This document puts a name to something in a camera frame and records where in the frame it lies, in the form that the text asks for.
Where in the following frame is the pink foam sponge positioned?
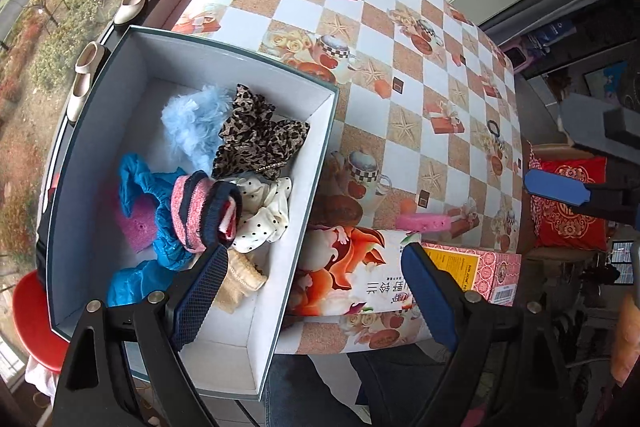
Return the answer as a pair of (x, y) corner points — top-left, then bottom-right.
(112, 195), (157, 254)
(395, 212), (451, 233)

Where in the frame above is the pink navy knit band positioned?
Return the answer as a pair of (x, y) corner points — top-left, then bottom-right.
(170, 171), (242, 254)

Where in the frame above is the cream dotted scrunchie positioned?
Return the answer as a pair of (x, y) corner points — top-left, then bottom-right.
(231, 176), (292, 254)

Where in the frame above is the leopard print scrunchie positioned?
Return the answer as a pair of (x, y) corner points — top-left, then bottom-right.
(212, 84), (310, 181)

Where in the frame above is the light blue fluffy scrunchie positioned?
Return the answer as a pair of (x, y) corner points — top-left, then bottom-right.
(160, 84), (232, 172)

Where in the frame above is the beige cloth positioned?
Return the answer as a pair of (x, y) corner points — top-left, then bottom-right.
(213, 248), (267, 314)

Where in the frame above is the blue mesh cloth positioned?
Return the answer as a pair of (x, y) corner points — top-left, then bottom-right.
(106, 260), (176, 307)

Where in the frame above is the person's hand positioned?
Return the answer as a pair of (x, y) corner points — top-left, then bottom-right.
(611, 294), (640, 386)

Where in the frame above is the pink yellow carton box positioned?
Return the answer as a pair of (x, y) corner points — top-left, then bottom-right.
(422, 243), (522, 307)

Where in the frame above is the brown wooden chair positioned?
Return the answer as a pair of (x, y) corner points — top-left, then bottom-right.
(518, 143), (610, 262)

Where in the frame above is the red embroidered cushion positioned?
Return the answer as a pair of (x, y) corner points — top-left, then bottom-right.
(527, 155), (612, 253)

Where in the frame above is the blue jeans leg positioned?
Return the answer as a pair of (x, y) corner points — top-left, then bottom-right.
(262, 343), (445, 426)

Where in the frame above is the white orange tissue pack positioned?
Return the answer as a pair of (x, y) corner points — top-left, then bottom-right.
(288, 225), (421, 317)

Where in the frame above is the red plastic stool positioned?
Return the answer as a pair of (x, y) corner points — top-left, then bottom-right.
(13, 270), (68, 374)

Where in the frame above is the checkered patterned tablecloth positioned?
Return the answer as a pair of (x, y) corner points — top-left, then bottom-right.
(174, 0), (523, 355)

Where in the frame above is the white open storage box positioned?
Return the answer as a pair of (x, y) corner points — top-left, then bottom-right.
(45, 25), (341, 403)

